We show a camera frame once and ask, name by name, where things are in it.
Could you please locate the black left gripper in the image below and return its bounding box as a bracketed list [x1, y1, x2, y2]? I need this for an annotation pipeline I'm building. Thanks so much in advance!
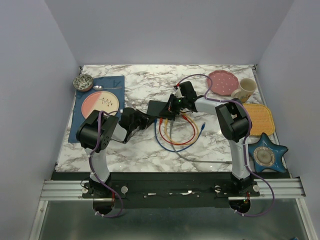
[129, 109, 157, 132]

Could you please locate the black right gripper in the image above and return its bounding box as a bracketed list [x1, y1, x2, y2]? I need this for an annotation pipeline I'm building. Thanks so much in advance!
[159, 94, 187, 117]

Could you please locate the blue ethernet cable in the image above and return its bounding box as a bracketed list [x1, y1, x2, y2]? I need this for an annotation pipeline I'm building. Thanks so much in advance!
[153, 118, 207, 153]

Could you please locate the yellow ethernet cable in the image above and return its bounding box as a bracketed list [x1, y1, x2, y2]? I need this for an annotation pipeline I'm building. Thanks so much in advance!
[163, 114, 200, 145]

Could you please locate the red ethernet cable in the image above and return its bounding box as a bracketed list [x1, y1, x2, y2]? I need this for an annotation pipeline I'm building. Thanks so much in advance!
[159, 112, 197, 147]

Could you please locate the dark grey network switch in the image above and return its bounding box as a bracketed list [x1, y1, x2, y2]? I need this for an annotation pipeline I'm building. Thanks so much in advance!
[146, 100, 166, 118]

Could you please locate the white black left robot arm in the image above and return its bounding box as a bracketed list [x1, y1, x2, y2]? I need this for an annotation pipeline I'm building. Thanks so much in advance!
[76, 107, 157, 198]

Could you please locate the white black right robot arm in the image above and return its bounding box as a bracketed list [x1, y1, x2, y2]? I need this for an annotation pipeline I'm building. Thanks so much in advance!
[159, 81, 253, 196]

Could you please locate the pink and cream plate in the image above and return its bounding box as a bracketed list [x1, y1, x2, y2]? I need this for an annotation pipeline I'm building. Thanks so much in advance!
[81, 91, 120, 119]

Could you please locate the blue cloth placemat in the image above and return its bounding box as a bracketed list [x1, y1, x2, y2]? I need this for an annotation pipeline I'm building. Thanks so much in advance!
[68, 75, 125, 144]

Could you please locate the pink dotted plate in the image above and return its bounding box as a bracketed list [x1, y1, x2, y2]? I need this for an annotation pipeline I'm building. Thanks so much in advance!
[206, 70, 239, 96]

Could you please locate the silver spoon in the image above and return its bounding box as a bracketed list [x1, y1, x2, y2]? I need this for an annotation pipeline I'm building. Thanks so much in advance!
[93, 85, 122, 91]

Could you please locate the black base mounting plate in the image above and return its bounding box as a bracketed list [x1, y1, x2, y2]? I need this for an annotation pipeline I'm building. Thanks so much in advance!
[41, 172, 304, 213]

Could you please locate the small patterned bowl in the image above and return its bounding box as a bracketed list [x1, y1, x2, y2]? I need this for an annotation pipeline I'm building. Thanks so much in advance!
[72, 74, 94, 92]

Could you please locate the cream ceramic mug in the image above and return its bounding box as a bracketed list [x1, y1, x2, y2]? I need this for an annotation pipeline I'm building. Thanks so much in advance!
[231, 78, 257, 103]

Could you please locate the yellow woven mat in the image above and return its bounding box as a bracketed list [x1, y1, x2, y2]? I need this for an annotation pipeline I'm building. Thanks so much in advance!
[243, 103, 275, 137]

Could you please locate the blue star shaped dish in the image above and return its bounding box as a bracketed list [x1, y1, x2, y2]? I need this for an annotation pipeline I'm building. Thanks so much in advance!
[248, 132, 289, 173]

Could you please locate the grey ethernet cable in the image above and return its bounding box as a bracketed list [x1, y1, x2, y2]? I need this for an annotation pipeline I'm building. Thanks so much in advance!
[169, 119, 232, 165]

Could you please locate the aluminium rail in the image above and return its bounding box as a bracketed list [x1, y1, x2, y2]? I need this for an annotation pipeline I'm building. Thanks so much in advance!
[30, 173, 311, 240]

